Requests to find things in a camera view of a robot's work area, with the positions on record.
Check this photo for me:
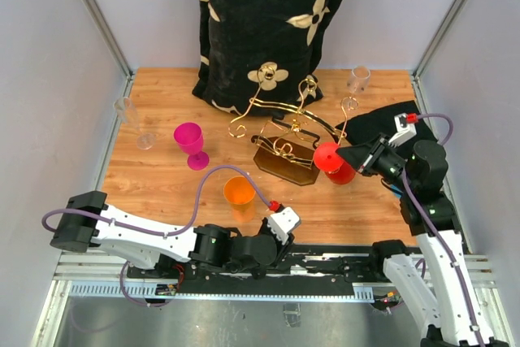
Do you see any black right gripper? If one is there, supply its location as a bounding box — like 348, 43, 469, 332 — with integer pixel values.
337, 132, 416, 193

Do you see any red wine glass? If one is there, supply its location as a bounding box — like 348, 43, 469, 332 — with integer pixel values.
313, 142, 356, 185

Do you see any gold wire wine glass rack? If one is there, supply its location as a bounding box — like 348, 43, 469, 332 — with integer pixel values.
227, 66, 347, 187

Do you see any orange wine glass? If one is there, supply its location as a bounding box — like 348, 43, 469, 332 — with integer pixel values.
223, 176, 256, 223

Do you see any clear wine glass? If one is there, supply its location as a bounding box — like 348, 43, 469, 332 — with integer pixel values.
113, 97, 156, 150
347, 66, 371, 98

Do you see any magenta wine glass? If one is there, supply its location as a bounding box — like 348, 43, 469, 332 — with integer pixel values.
173, 122, 210, 171

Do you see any clear wine glass front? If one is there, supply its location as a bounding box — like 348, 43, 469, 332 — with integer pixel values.
113, 97, 156, 150

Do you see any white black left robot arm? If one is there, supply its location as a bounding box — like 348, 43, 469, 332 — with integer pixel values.
50, 191, 301, 279

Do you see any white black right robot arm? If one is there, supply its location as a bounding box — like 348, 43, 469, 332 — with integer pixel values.
336, 137, 505, 346

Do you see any black folded cloth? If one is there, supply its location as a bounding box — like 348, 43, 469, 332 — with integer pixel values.
345, 100, 437, 159

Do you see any black floral patterned pillow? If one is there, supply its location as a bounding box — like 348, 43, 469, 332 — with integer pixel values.
192, 0, 343, 116

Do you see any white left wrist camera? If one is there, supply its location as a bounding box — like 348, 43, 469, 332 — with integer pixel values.
268, 201, 301, 243

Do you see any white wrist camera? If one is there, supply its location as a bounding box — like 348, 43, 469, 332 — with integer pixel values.
268, 201, 301, 243
388, 113, 418, 148

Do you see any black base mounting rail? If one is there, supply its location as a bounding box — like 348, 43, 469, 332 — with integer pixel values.
117, 236, 418, 299

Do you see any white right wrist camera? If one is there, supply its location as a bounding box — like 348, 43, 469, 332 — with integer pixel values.
388, 113, 418, 148

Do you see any right aluminium frame post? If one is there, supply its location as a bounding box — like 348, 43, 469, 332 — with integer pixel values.
412, 0, 492, 76

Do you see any aluminium frame post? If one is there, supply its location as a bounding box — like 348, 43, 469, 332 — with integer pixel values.
82, 0, 134, 80
412, 0, 492, 76

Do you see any left aluminium frame post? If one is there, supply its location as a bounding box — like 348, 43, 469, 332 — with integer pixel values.
82, 0, 134, 80

